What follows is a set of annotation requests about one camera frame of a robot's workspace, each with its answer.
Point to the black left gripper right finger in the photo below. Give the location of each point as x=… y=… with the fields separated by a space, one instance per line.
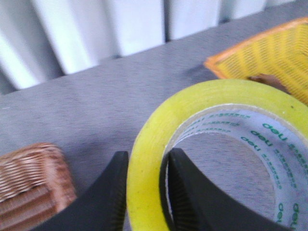
x=192 y=202

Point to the brown toy piece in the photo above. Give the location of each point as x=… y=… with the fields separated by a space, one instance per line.
x=270 y=80

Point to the yellow woven basket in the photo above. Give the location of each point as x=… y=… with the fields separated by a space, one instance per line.
x=281 y=52

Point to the white curtain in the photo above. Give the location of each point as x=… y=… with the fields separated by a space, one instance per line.
x=41 y=40

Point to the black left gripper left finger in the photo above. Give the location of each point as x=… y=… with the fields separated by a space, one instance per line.
x=101 y=207

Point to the yellow packing tape roll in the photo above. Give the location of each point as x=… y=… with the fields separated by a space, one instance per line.
x=249 y=139

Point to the brown woven basket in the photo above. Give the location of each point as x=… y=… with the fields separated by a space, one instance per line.
x=35 y=185

